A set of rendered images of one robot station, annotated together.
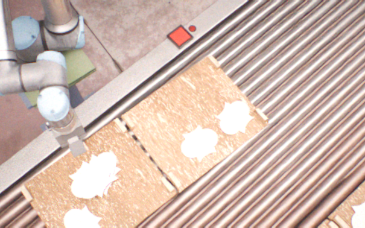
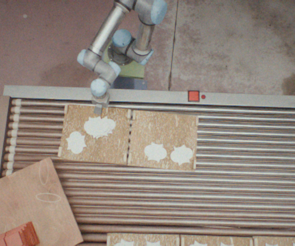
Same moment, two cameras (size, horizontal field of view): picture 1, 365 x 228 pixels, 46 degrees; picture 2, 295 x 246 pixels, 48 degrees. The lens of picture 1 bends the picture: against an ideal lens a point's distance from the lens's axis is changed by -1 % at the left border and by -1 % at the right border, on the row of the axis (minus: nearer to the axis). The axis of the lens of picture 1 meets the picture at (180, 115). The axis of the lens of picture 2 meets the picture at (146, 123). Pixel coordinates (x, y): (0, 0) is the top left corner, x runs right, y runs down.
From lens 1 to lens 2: 58 cm
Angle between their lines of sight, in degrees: 12
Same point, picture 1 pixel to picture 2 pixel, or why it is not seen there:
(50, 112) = (93, 90)
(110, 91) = (139, 94)
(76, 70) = (133, 71)
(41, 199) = (70, 117)
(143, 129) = (138, 124)
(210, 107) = (175, 140)
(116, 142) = (121, 119)
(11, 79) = (91, 63)
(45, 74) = (105, 72)
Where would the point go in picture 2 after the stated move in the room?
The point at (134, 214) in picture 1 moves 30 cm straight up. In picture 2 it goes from (101, 157) to (95, 147)
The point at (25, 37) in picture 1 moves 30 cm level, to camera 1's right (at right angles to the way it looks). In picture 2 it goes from (120, 41) to (156, 74)
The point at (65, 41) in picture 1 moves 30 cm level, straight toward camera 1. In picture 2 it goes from (135, 57) to (121, 102)
